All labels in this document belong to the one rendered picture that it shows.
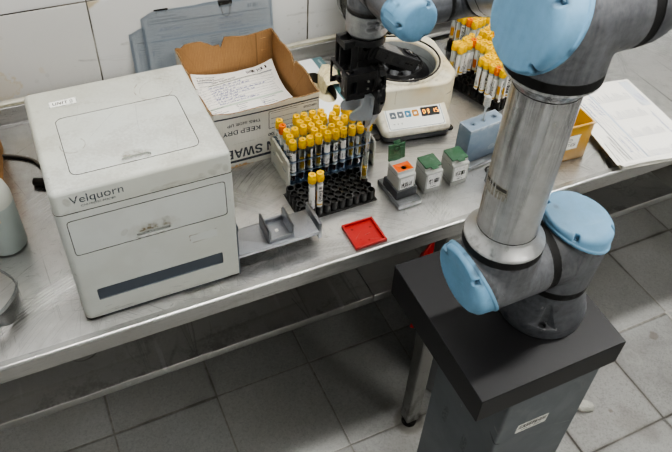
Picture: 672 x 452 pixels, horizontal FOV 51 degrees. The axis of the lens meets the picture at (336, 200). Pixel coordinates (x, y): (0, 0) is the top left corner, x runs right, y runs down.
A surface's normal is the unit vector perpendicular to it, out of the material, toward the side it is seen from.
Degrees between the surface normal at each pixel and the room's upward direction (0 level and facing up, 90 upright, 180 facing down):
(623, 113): 0
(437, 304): 4
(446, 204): 0
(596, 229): 8
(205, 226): 90
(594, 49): 92
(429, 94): 90
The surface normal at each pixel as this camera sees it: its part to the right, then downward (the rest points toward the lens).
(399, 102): 0.27, 0.67
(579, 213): 0.18, -0.71
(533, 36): -0.89, 0.17
